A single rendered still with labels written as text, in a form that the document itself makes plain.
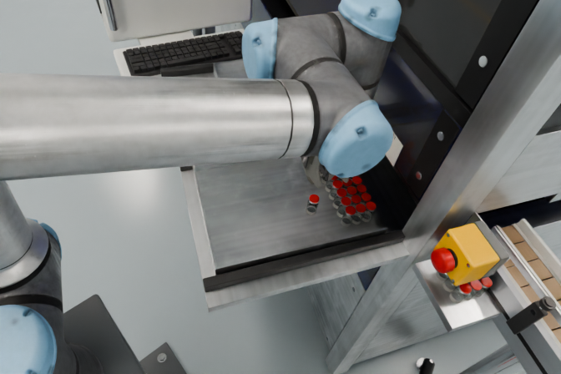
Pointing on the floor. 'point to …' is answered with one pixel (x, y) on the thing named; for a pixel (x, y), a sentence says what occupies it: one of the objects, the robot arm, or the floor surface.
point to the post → (469, 167)
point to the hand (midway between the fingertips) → (319, 174)
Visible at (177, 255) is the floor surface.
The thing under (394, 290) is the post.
